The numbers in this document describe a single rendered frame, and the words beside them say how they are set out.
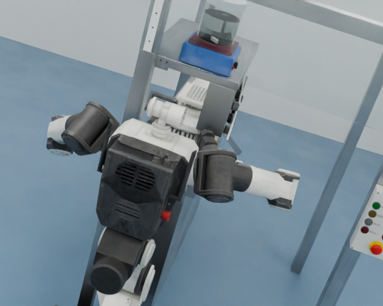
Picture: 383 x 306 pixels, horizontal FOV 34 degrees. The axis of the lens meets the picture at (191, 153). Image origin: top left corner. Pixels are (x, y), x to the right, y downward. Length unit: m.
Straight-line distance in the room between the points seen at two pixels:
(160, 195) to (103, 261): 0.32
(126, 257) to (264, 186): 0.49
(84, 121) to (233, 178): 0.49
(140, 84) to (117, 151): 0.59
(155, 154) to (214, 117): 0.59
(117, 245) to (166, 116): 0.44
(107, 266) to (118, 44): 4.06
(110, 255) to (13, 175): 2.12
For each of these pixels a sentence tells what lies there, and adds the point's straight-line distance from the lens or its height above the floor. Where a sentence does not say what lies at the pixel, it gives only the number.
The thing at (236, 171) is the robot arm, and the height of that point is 1.27.
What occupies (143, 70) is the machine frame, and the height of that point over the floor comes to 1.33.
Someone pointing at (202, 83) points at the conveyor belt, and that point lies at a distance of 3.53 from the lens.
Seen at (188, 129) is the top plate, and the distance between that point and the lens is 2.49.
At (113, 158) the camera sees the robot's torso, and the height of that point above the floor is 1.27.
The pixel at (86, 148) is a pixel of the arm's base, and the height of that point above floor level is 1.22.
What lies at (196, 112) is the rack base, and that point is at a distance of 3.07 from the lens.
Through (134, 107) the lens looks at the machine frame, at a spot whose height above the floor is 1.18.
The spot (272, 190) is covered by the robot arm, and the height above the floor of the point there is 1.22.
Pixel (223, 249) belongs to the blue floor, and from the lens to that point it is 3.88.
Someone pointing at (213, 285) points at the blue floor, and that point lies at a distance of 3.58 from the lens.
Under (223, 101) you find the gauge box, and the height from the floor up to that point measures 1.30.
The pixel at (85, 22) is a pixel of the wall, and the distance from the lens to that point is 5.92.
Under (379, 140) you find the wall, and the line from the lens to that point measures 6.04.
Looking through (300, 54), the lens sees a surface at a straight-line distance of 2.23.
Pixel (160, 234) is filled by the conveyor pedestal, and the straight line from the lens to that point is 2.87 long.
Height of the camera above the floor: 2.15
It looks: 26 degrees down
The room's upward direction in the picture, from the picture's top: 17 degrees clockwise
